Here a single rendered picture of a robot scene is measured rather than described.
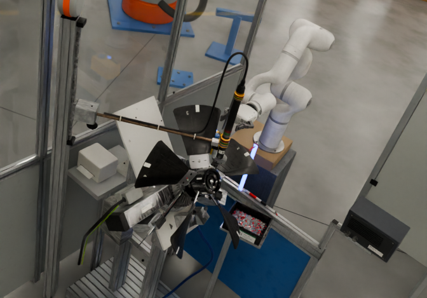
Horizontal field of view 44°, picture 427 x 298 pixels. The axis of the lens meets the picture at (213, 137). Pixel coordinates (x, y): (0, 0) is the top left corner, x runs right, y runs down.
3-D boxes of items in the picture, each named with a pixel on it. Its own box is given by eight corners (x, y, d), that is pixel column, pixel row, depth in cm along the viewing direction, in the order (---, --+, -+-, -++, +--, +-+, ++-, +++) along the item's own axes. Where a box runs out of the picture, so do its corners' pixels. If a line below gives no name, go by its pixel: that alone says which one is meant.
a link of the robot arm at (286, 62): (267, 42, 244) (234, 98, 246) (295, 56, 237) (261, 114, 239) (272, 48, 252) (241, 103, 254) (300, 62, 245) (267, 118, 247)
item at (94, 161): (71, 168, 271) (72, 152, 265) (95, 156, 282) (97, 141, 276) (93, 187, 264) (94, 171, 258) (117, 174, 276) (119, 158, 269)
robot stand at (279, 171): (218, 229, 381) (254, 129, 326) (254, 250, 372) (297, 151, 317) (197, 253, 358) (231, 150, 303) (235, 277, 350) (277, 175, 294)
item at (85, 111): (70, 121, 229) (72, 105, 224) (75, 112, 234) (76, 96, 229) (93, 126, 229) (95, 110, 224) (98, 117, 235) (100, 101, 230)
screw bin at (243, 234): (220, 227, 270) (223, 218, 266) (232, 208, 283) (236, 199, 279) (258, 247, 265) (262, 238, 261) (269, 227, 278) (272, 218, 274)
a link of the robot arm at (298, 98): (274, 108, 301) (288, 74, 287) (302, 124, 296) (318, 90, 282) (265, 117, 292) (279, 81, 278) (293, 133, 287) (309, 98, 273)
